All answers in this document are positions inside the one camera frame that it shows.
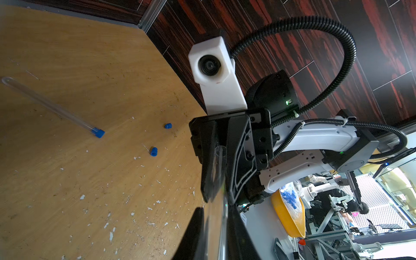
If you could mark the clear glass test tube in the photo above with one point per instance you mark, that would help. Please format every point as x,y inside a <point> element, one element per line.
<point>55,108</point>

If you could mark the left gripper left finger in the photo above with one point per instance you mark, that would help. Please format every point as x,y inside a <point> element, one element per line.
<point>192,245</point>

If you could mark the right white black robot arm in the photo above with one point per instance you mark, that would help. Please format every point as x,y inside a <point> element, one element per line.
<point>304,147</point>

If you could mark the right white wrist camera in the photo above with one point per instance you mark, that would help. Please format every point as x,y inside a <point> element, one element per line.
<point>214,70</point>

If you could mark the yellow container outside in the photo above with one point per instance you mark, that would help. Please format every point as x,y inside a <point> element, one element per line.
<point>290,210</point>

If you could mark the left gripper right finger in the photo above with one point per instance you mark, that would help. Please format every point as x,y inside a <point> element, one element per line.
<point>239,245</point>

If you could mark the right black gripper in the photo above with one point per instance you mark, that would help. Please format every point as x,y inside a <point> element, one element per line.
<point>247,135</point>

